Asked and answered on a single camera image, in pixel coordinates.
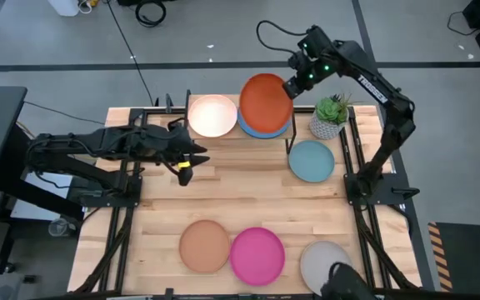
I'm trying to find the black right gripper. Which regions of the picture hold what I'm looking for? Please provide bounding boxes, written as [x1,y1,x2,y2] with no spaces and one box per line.
[282,61,332,100]

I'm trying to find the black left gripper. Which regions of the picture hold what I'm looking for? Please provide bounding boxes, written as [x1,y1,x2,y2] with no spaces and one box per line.
[137,122,211,168]

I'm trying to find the orange plate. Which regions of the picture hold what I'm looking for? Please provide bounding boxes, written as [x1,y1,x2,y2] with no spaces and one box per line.
[238,72,295,135]

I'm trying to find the blue plate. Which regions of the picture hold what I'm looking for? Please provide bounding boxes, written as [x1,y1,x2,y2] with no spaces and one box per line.
[237,108,293,140]

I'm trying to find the pink plate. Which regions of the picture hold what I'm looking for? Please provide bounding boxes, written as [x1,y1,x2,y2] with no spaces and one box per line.
[229,227,287,288]

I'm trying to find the white plate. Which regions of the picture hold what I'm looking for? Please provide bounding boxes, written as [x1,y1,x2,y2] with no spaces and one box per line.
[187,94,239,138]

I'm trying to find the succulent in white patterned pot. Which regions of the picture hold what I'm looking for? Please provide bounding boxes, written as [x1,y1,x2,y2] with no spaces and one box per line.
[307,92,356,141]

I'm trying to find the teal plate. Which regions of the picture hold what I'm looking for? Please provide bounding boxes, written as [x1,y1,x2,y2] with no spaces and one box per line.
[287,139,336,183]

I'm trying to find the tan plate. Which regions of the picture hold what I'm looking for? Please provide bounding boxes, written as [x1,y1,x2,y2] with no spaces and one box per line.
[178,219,232,275]

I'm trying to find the clear glass jar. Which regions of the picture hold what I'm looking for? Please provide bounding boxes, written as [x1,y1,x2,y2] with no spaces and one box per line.
[47,217,77,238]

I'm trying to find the grey plate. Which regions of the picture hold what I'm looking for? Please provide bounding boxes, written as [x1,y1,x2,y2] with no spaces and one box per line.
[299,240,354,297]

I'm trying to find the black rounded object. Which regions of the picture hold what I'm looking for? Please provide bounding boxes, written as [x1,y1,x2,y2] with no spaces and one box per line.
[320,261,378,300]

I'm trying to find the white container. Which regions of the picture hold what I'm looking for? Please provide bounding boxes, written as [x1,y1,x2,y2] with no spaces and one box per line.
[47,0,81,18]

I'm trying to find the black mat with hazard stripes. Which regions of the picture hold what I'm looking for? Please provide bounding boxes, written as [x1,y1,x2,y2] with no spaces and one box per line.
[427,221,480,293]

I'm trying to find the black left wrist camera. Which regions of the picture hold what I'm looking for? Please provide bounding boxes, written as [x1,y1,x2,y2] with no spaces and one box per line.
[176,160,195,188]

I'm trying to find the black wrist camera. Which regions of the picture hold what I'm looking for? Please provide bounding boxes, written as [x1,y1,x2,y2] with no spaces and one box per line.
[176,160,195,188]
[287,49,308,71]

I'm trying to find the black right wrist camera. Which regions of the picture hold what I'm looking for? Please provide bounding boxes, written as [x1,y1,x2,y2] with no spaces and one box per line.
[287,49,308,71]

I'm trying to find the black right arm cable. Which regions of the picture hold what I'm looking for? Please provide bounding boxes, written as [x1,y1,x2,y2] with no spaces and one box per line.
[256,19,308,56]

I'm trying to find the black metal table frame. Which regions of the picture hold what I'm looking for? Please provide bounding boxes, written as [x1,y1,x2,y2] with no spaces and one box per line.
[67,93,423,300]

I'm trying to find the long black floor cable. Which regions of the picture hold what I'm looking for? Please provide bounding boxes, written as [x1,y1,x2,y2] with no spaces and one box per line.
[105,0,157,106]

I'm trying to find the coiled black cable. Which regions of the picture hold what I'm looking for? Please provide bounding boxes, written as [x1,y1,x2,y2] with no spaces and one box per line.
[134,0,168,28]

